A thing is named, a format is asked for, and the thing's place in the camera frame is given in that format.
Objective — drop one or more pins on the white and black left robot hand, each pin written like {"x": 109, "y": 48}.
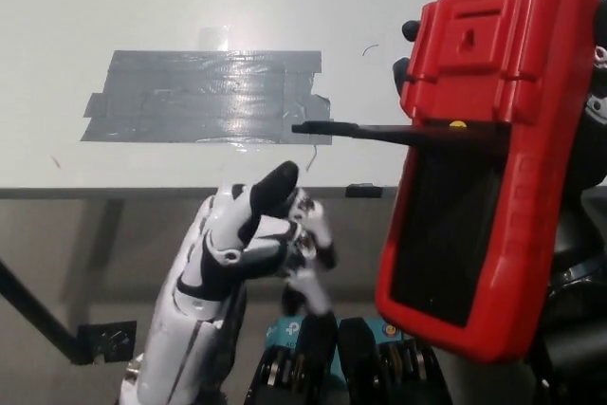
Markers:
{"x": 194, "y": 277}

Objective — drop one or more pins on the grey duct tape patch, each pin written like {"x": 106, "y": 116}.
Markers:
{"x": 189, "y": 101}

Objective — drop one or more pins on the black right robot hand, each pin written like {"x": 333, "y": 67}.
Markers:
{"x": 600, "y": 92}

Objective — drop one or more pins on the black and teal robot body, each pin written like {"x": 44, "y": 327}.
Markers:
{"x": 351, "y": 362}

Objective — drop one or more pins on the red multimeter with black stand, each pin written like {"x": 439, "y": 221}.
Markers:
{"x": 474, "y": 68}

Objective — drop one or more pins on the black metal table leg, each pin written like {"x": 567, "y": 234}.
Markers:
{"x": 33, "y": 310}

